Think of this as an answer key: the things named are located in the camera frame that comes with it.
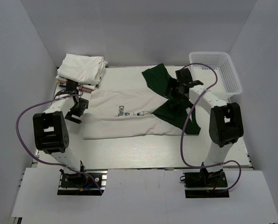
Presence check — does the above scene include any white t-shirt stack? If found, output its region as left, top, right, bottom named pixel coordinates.
left=56, top=54, right=108, bottom=92

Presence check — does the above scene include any white green Charlie Brown t-shirt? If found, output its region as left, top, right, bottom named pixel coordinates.
left=83, top=64, right=201, bottom=140

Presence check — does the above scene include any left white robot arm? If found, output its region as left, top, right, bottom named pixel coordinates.
left=33, top=80, right=89, bottom=186

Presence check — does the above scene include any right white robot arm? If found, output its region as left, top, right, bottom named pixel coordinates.
left=165, top=68, right=244, bottom=186

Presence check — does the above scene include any white plastic mesh basket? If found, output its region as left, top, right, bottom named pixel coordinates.
left=189, top=52, right=242, bottom=100

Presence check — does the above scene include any white table board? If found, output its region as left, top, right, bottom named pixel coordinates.
left=32, top=65, right=254, bottom=169

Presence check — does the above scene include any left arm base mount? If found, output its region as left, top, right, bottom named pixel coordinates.
left=57, top=169, right=107, bottom=196

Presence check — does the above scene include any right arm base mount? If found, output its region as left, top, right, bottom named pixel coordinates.
left=179, top=168, right=229, bottom=199

